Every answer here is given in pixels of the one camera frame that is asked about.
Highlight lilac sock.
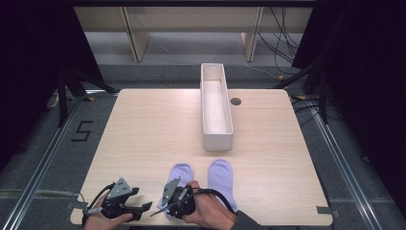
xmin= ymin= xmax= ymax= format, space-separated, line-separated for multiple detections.
xmin=157 ymin=163 xmax=194 ymax=219
xmin=208 ymin=158 xmax=238 ymax=214

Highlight aluminium floor rail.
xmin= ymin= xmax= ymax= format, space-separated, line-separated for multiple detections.
xmin=1 ymin=95 xmax=84 ymax=230
xmin=310 ymin=104 xmax=384 ymax=230

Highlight hand-held gripper cable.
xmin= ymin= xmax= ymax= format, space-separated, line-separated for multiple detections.
xmin=180 ymin=188 xmax=237 ymax=215
xmin=80 ymin=182 xmax=116 ymax=225

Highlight dark curtain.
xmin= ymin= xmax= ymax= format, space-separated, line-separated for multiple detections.
xmin=291 ymin=0 xmax=406 ymax=212
xmin=0 ymin=0 xmax=104 ymax=167

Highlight bundle of black cables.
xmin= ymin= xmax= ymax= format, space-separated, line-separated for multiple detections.
xmin=258 ymin=7 xmax=305 ymax=75

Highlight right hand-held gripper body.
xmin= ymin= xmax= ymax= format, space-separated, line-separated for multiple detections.
xmin=161 ymin=176 xmax=196 ymax=219

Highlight person's left hand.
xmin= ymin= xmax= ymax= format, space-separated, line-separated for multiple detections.
xmin=83 ymin=195 xmax=133 ymax=230

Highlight grey tape strip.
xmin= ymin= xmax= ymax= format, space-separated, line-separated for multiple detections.
xmin=66 ymin=200 xmax=89 ymax=211
xmin=316 ymin=206 xmax=341 ymax=219

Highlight left hand-held gripper cable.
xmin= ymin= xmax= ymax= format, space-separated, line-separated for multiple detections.
xmin=80 ymin=182 xmax=116 ymax=225

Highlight person's right hand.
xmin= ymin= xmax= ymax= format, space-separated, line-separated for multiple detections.
xmin=182 ymin=180 xmax=237 ymax=230

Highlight right hand-held gripper cable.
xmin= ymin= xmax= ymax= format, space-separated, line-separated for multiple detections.
xmin=180 ymin=188 xmax=237 ymax=215

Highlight black metal stand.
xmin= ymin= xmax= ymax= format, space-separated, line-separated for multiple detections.
xmin=271 ymin=60 xmax=329 ymax=126
xmin=56 ymin=68 xmax=119 ymax=128

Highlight black floor cables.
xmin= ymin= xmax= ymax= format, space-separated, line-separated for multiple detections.
xmin=290 ymin=96 xmax=320 ymax=127

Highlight long white box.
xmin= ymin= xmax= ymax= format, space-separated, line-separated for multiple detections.
xmin=200 ymin=62 xmax=235 ymax=151

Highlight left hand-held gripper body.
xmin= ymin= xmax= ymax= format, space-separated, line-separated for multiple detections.
xmin=101 ymin=177 xmax=143 ymax=221

